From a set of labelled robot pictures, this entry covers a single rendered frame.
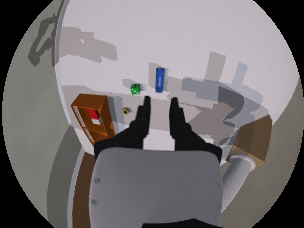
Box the green die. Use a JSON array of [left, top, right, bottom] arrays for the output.
[[130, 84, 141, 95]]

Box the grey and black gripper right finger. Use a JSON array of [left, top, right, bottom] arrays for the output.
[[169, 97, 222, 163]]

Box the red and white eraser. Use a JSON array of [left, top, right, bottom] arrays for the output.
[[87, 108, 102, 125]]

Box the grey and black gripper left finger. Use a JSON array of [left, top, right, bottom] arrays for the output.
[[93, 96, 151, 162]]

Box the blue cylinder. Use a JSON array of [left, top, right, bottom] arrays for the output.
[[155, 68, 164, 94]]

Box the tan hex nut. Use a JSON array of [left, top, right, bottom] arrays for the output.
[[122, 107, 129, 115]]

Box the orange-brown three-compartment bin rack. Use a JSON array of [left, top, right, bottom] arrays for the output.
[[71, 94, 116, 145]]

